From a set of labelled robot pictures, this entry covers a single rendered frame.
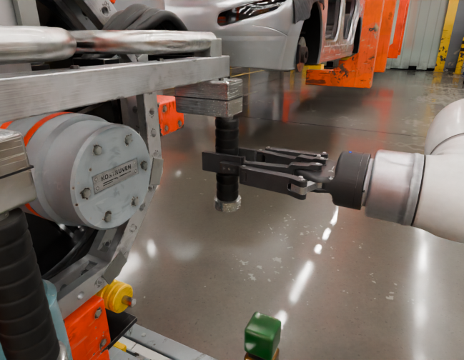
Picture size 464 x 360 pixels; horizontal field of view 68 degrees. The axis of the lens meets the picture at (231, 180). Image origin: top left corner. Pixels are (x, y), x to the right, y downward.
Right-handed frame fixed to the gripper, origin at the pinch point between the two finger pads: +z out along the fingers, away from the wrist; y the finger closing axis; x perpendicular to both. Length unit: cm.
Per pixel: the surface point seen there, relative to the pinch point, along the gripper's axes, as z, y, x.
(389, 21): 17, 537, 40
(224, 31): 114, 216, 22
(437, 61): -93, 1262, -48
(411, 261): -39, 118, -83
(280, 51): 76, 243, 8
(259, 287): 20, 68, -83
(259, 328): -11.2, -13.3, -17.0
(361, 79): 21, 344, -22
